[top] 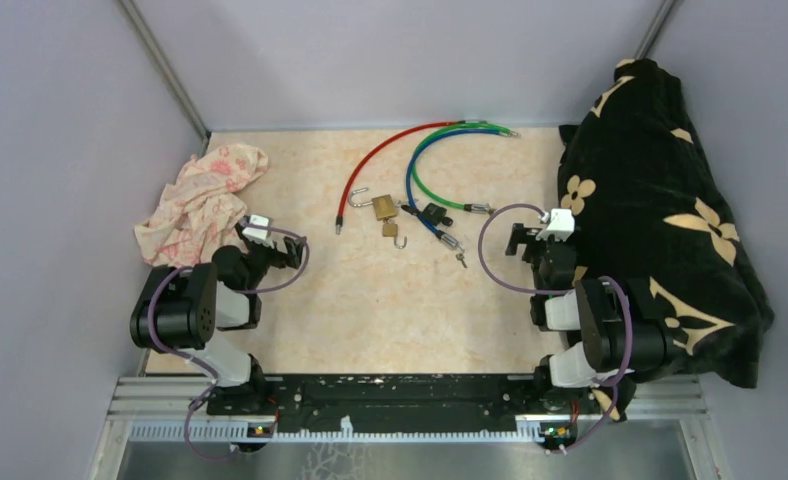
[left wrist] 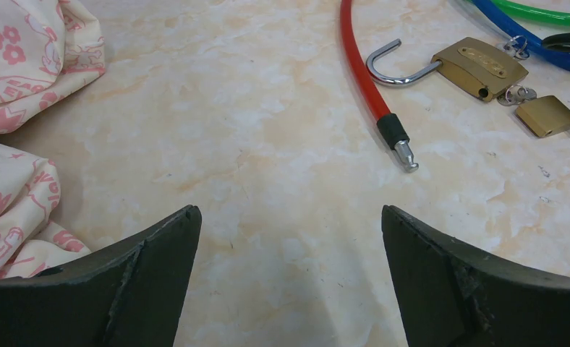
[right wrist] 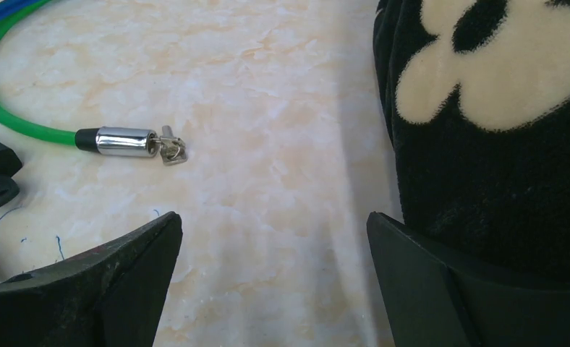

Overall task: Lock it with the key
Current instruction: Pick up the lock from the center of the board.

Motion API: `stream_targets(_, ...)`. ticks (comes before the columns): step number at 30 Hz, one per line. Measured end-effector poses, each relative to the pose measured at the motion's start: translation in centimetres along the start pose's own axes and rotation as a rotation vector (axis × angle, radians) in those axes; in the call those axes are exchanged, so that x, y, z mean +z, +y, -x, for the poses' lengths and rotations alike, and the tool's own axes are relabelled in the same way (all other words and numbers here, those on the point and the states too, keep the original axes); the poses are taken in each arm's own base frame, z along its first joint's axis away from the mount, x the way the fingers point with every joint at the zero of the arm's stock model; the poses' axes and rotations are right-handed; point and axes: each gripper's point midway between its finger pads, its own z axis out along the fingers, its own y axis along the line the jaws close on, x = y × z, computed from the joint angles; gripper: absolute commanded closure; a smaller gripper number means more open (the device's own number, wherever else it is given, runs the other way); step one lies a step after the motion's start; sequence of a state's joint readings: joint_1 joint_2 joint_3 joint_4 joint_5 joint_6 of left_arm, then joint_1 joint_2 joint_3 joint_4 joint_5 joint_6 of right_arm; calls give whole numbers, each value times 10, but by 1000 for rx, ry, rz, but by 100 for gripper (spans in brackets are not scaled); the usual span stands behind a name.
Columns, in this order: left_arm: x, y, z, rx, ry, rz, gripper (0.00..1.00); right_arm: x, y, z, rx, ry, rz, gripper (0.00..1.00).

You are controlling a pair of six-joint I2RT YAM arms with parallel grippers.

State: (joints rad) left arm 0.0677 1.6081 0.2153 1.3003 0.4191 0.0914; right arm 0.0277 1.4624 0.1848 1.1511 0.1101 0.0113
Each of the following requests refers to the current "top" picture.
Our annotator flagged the small key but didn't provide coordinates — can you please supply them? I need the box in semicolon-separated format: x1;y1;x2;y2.
455;252;468;269

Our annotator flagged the green cable lock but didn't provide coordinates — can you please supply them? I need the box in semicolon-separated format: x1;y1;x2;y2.
410;121;521;214

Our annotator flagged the pink patterned cloth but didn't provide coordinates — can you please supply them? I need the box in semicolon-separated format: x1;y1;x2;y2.
134;143;269;267

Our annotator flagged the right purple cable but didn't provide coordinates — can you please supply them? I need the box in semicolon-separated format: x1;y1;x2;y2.
477;202;634;456

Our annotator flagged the red cable lock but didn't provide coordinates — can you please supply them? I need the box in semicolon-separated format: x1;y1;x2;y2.
334;120;489;236

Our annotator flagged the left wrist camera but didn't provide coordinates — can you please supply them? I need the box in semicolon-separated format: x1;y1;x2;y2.
240;214;274;247

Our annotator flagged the purple cable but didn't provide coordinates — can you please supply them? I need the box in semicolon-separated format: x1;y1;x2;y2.
477;202;634;456
146;225;311;463

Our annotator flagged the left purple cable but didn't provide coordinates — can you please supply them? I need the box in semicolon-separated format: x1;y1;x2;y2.
146;225;311;463

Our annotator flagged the blue cable lock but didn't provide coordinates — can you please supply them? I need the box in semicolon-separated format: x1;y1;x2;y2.
405;128;460;251

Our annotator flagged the large brass padlock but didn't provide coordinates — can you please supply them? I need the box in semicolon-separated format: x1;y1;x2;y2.
347;188;399;222

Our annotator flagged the black cable lock head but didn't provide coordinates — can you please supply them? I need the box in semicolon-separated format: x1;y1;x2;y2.
400;203;453;227

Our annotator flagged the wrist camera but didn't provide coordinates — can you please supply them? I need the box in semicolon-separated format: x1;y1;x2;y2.
240;214;274;247
536;208;576;242

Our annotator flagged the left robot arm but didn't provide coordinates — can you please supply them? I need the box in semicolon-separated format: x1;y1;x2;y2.
129;231;308;415

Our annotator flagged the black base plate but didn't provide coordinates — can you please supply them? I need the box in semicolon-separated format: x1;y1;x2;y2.
206;374;600;434

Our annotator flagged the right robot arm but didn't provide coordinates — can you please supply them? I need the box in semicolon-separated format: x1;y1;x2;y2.
505;223;677;412

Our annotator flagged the black floral blanket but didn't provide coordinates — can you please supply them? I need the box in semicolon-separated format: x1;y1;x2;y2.
557;59;775;421

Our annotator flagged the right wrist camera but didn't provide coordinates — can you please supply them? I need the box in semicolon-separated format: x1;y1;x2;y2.
536;208;576;242

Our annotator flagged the small brass padlock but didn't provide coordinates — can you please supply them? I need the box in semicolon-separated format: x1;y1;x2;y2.
382;219;408;250

